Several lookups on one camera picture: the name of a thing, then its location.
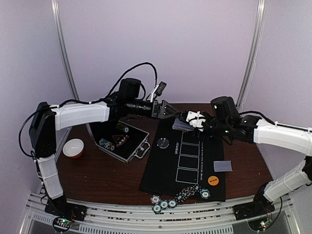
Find poker chip row with 100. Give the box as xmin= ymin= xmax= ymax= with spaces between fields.
xmin=116 ymin=122 xmax=129 ymax=133

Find teal white poker chip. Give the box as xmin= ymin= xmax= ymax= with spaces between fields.
xmin=199 ymin=189 xmax=211 ymax=199

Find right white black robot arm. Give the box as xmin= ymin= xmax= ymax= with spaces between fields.
xmin=204 ymin=96 xmax=312 ymax=215

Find spread black poker chips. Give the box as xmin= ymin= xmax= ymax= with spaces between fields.
xmin=175 ymin=184 xmax=201 ymax=203

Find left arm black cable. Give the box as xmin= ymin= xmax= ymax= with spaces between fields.
xmin=107 ymin=62 xmax=159 ymax=98

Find grey playing card deck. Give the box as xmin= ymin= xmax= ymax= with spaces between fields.
xmin=172 ymin=118 xmax=194 ymax=132

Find poker chip row with 10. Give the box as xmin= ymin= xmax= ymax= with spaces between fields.
xmin=99 ymin=138 xmax=115 ymax=151

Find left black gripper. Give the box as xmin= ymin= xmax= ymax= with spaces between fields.
xmin=127 ymin=98 xmax=180 ymax=119

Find white blue poker chip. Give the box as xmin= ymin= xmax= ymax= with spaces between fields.
xmin=150 ymin=195 xmax=161 ymax=204

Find right aluminium corner post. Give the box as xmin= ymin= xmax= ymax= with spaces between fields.
xmin=236 ymin=0 xmax=267 ymax=111

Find red dice set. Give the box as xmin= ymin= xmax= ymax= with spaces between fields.
xmin=117 ymin=135 xmax=129 ymax=147

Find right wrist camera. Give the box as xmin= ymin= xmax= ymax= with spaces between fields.
xmin=178 ymin=111 xmax=206 ymax=132

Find aluminium poker chip case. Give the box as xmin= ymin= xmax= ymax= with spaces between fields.
xmin=88 ymin=121 xmax=151 ymax=164

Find orange white bowl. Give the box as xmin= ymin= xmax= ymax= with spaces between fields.
xmin=62 ymin=138 xmax=84 ymax=159

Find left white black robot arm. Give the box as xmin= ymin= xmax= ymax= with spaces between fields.
xmin=27 ymin=78 xmax=179 ymax=216

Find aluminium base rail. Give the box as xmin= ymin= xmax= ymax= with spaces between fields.
xmin=18 ymin=192 xmax=301 ymax=234

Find clear round dealer button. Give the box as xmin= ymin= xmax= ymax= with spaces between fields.
xmin=156 ymin=137 xmax=169 ymax=149

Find dealt face-down playing cards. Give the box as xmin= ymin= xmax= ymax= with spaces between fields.
xmin=214 ymin=160 xmax=233 ymax=172

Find orange big blind button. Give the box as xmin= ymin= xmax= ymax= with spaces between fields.
xmin=207 ymin=175 xmax=219 ymax=186

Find black poker table mat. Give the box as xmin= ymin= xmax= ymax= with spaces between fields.
xmin=139 ymin=118 xmax=226 ymax=201

